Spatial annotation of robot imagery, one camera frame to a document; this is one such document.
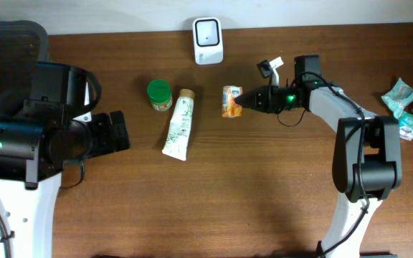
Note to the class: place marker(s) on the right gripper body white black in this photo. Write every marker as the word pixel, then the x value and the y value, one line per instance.
pixel 282 99

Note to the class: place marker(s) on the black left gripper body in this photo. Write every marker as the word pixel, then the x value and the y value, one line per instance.
pixel 97 133

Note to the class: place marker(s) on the white tube with tan cap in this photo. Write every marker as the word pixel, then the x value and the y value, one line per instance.
pixel 180 126

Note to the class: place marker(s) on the green lidded jar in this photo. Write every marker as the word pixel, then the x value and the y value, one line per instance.
pixel 159 93

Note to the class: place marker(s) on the teal tissue packet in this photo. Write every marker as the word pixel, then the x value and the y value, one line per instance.
pixel 406 126

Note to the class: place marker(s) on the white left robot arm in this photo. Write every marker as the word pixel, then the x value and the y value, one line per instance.
pixel 29 185

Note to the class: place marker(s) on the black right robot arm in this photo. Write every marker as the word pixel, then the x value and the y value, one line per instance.
pixel 367 157

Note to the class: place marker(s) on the white barcode scanner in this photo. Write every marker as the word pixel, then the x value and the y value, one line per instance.
pixel 207 39

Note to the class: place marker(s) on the dark grey plastic basket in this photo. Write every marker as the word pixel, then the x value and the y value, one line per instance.
pixel 22 44

